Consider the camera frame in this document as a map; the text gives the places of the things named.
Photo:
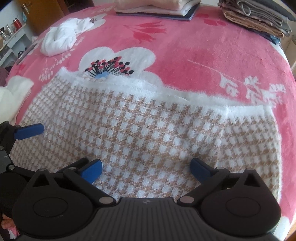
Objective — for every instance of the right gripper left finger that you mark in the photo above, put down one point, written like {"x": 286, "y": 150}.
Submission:
{"x": 82, "y": 179}

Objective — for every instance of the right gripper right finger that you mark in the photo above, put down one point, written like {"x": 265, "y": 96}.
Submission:
{"x": 209, "y": 178}

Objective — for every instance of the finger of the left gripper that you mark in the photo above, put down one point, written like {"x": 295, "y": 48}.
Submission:
{"x": 28, "y": 131}
{"x": 77, "y": 164}

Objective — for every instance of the pink checkered knit sweater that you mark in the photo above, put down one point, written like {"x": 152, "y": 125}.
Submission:
{"x": 146, "y": 134}

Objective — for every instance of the dark folded clothes stack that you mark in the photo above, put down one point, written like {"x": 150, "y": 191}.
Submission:
{"x": 269, "y": 19}

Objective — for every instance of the beige folded clothes stack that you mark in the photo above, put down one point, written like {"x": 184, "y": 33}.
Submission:
{"x": 176, "y": 10}

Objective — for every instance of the white fluffy garment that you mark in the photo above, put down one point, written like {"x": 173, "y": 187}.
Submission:
{"x": 13, "y": 96}

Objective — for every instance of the white shelf with bottles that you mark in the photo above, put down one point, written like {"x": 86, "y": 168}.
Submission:
{"x": 15, "y": 39}

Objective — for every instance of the white crumpled cloth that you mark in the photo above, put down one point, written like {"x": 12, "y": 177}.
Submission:
{"x": 62, "y": 38}

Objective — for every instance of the orange wooden door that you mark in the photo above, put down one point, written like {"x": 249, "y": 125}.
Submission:
{"x": 41, "y": 14}

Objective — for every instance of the pink floral bed blanket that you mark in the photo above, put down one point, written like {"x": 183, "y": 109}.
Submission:
{"x": 207, "y": 54}

